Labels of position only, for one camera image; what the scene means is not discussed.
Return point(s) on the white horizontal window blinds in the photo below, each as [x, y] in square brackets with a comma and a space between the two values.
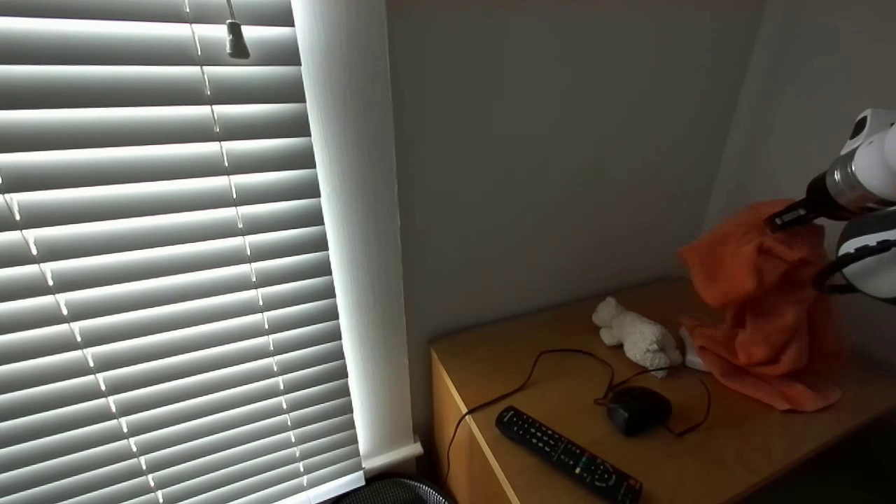
[141, 232]

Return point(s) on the black power adapter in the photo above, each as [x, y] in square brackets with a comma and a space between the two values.
[639, 408]

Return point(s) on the orange terry blanket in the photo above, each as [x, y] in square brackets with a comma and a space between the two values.
[759, 296]

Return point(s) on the white stuffed toy animal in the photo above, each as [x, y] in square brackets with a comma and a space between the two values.
[639, 333]

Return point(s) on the dark round bin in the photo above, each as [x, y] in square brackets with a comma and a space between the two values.
[394, 492]

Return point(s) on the light wooden chest of drawers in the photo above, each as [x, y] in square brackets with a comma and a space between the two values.
[577, 373]

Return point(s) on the small white remote control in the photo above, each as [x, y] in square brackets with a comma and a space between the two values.
[692, 354]

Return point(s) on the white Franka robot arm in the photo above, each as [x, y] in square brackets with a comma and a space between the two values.
[871, 168]

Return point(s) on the white window frame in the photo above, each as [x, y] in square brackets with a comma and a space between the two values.
[355, 232]

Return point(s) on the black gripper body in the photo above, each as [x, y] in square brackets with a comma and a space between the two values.
[817, 200]

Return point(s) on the black TV remote control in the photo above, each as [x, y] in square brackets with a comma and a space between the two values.
[565, 453]

